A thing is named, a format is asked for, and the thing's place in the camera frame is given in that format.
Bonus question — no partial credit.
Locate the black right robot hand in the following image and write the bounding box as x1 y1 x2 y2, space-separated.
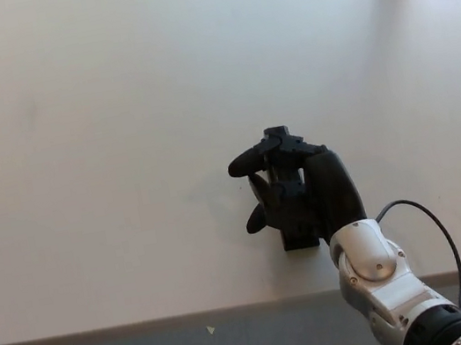
223 119 373 262

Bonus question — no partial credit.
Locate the black desk stapler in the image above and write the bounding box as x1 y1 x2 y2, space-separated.
259 122 320 254

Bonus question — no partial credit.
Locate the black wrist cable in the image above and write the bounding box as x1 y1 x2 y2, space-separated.
371 191 461 323

